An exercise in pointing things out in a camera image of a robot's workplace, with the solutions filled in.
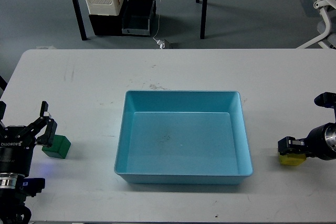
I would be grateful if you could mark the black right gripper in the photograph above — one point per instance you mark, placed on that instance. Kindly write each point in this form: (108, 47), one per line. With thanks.
(314, 145)

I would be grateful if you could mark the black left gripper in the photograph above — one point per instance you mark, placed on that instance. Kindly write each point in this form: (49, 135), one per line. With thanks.
(17, 147)

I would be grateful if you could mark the yellow wooden cube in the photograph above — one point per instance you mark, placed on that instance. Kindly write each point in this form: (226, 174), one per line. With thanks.
(292, 159)

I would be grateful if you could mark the green wooden cube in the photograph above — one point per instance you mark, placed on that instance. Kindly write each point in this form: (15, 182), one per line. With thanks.
(59, 148)

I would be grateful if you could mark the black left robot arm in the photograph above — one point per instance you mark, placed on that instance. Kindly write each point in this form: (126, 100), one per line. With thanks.
(15, 189)

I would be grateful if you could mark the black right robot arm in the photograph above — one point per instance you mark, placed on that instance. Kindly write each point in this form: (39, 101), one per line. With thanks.
(330, 139)

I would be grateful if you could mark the black storage box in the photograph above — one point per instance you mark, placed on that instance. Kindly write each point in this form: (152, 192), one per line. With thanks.
(110, 25)

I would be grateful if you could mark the light blue plastic tray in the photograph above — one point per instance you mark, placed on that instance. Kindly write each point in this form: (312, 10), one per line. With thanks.
(183, 137)

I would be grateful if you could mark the white office chair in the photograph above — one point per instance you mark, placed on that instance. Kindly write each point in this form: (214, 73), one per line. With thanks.
(326, 28)

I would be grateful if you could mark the white power adapter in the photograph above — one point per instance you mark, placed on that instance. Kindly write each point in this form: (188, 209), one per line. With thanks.
(164, 44)

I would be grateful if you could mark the black left table leg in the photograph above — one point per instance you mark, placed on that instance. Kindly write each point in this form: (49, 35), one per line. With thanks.
(79, 20)

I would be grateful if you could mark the dark grey open bin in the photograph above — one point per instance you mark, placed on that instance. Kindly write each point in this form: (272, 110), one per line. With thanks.
(138, 17)

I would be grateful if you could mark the black right table leg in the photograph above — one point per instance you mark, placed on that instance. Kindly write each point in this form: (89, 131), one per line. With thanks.
(203, 19)

